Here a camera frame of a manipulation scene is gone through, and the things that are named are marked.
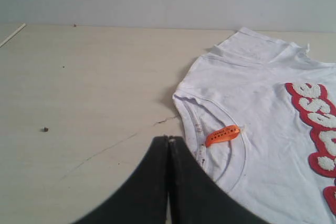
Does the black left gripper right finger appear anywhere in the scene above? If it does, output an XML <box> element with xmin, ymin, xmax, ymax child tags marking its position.
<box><xmin>168</xmin><ymin>136</ymin><xmax>267</xmax><ymax>223</ymax></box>

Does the white t-shirt red lettering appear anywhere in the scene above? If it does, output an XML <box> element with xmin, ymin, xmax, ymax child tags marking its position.
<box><xmin>173</xmin><ymin>28</ymin><xmax>335</xmax><ymax>223</ymax></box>

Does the white stick on table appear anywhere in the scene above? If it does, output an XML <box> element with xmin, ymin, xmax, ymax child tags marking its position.
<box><xmin>1</xmin><ymin>23</ymin><xmax>26</xmax><ymax>47</ymax></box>

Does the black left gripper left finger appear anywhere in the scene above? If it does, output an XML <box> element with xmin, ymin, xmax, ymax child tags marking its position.
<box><xmin>75</xmin><ymin>136</ymin><xmax>169</xmax><ymax>223</ymax></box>

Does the orange hang tag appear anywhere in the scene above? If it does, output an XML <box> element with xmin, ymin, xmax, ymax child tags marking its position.
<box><xmin>205</xmin><ymin>125</ymin><xmax>240</xmax><ymax>147</ymax></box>

